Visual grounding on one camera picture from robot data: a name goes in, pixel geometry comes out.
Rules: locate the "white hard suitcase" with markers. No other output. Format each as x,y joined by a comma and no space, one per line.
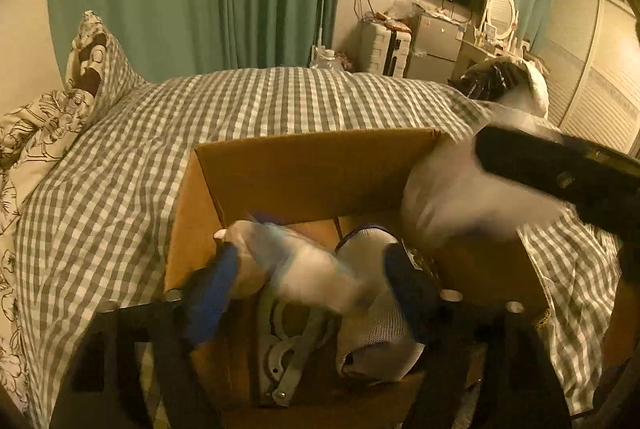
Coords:
384,48

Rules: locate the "blue tissue pack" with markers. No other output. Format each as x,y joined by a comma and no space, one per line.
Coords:
300,270

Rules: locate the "checkered pillow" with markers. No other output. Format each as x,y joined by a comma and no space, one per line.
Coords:
98,70

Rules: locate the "grey metal caliper tool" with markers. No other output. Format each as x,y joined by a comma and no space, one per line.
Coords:
287,336

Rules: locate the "white knit glove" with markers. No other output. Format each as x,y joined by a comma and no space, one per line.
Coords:
448,194

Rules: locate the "white dressing table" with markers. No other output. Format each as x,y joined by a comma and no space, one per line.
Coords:
468,56

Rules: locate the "brown cardboard box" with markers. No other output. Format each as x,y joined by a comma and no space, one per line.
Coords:
342,190

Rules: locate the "white oval vanity mirror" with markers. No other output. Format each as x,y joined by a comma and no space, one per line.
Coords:
501,19

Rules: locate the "large clear water jug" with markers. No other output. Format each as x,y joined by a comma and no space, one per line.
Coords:
325,58

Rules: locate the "white louvered wardrobe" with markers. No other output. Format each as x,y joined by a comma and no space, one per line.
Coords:
592,59

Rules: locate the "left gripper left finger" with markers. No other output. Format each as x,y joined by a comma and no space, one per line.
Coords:
101,387

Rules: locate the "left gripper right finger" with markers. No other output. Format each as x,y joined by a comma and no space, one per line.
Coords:
519,387

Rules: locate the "floral white duvet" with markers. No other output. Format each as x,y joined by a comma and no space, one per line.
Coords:
34,138

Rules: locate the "grey checkered bed cover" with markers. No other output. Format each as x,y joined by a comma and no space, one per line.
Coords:
97,227

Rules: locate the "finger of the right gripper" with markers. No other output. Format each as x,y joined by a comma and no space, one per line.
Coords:
603,184

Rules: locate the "silver mini fridge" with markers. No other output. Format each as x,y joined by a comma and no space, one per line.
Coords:
434,48

